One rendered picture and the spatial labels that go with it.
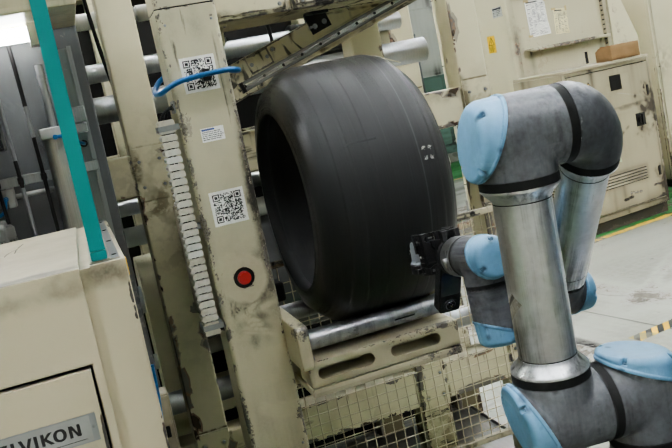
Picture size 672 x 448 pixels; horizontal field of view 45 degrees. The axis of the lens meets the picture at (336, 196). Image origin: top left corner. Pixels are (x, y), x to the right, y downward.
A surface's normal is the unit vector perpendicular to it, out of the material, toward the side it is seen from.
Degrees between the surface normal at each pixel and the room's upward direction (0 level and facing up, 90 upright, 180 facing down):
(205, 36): 90
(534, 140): 94
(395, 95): 51
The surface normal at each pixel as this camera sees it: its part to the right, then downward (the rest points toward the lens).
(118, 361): 0.31, 0.05
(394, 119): 0.18, -0.41
